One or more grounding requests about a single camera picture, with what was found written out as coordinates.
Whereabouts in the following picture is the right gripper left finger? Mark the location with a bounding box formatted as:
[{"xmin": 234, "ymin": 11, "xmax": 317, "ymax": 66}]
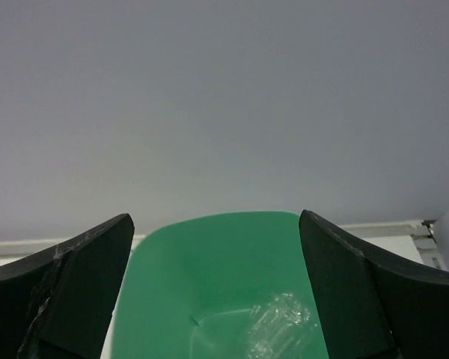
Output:
[{"xmin": 0, "ymin": 214, "xmax": 134, "ymax": 358}]

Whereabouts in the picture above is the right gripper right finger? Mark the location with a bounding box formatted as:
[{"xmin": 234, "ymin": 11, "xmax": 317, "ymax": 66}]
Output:
[{"xmin": 299, "ymin": 210, "xmax": 449, "ymax": 358}]

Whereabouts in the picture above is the clear bottle blue-ringed cap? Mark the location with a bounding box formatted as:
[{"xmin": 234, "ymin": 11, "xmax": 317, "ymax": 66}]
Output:
[{"xmin": 242, "ymin": 292, "xmax": 318, "ymax": 358}]

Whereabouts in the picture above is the green plastic bin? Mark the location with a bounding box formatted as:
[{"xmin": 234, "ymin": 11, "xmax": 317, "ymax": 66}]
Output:
[{"xmin": 111, "ymin": 212, "xmax": 328, "ymax": 358}]

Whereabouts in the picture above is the aluminium right rail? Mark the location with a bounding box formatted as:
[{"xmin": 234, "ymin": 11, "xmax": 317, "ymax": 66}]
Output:
[{"xmin": 411, "ymin": 220, "xmax": 448, "ymax": 271}]

